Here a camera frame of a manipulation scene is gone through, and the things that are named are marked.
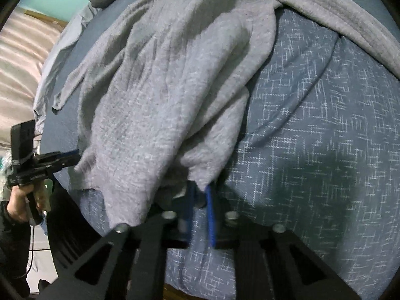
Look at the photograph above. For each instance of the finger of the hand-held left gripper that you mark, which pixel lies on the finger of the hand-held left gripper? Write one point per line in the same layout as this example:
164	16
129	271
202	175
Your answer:
67	163
67	153

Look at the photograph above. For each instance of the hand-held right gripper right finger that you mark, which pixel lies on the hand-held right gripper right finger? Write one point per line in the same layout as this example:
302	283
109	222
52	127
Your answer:
212	222

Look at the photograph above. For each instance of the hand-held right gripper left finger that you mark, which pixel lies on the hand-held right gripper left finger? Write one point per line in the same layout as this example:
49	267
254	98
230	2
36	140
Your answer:
188	218

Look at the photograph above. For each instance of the grey knit sweater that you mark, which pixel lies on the grey knit sweater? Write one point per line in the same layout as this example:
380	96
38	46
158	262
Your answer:
156	84

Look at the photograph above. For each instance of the person's left forearm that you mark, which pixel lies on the person's left forearm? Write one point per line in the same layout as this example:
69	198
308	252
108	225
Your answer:
12	250

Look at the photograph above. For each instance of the person's left hand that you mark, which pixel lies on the person's left hand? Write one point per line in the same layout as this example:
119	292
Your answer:
18	206

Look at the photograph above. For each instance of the clear plastic bag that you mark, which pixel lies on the clear plastic bag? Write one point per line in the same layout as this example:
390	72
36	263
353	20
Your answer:
4	175

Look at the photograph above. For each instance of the beige curtain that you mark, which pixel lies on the beige curtain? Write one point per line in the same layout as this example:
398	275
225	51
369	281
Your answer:
18	68

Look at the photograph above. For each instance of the light grey sheet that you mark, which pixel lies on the light grey sheet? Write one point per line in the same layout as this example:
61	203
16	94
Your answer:
59	56

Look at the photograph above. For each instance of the blue patterned bed cover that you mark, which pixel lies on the blue patterned bed cover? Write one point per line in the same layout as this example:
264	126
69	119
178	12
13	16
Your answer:
312	162

